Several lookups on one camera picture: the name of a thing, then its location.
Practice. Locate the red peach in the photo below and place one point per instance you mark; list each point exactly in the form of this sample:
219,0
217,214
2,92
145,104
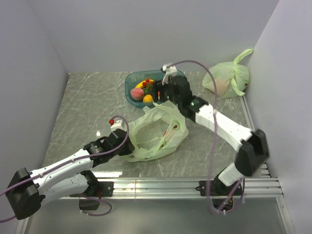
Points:
137,94

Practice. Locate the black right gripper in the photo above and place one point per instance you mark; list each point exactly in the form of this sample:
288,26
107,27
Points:
158,87

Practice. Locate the aluminium mounting rail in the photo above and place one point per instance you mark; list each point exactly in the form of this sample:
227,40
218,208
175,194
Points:
184,187

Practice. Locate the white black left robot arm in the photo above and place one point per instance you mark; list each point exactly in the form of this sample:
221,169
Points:
72,176

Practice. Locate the tied green plastic bag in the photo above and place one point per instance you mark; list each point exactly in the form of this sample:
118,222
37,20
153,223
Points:
230,78

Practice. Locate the teal transparent plastic basin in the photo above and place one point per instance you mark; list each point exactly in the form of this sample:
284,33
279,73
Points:
133,79

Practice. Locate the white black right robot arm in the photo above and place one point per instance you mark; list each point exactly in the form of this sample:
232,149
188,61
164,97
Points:
251,145

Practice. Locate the orange yellow mango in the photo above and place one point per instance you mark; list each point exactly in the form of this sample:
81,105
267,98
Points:
147,99

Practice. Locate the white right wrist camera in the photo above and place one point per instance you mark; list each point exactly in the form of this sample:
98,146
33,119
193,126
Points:
169,71

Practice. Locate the green plastic bag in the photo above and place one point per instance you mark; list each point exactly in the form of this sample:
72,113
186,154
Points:
230,78
157,133

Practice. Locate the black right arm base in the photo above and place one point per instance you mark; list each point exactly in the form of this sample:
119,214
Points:
224,196

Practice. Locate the yellow banana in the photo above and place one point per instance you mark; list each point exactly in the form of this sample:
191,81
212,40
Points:
141,84

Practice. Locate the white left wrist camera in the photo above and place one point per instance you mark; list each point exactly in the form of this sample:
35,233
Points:
116,124

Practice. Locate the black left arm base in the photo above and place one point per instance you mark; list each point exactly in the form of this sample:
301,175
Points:
91,199

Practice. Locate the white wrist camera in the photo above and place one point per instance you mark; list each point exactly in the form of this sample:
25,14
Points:
169,71
116,124

